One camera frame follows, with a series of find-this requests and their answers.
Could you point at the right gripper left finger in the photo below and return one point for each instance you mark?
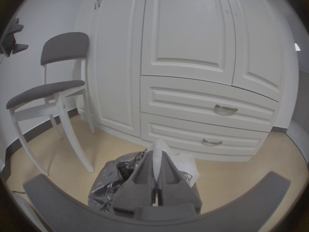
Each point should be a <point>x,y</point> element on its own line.
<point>129,197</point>

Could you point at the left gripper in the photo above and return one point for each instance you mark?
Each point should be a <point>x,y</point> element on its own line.
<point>8,45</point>

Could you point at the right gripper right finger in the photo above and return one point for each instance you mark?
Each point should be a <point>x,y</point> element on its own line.
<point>181,197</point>

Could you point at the black plastic bag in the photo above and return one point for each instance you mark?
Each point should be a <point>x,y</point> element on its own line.
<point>108,177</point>

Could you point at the clear printed wrapper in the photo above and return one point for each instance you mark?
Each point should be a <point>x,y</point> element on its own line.
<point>185,164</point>

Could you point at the grey padded white chair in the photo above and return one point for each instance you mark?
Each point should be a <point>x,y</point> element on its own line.
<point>65,47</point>

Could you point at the white wardrobe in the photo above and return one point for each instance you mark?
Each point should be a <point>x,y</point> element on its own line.
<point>193,45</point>

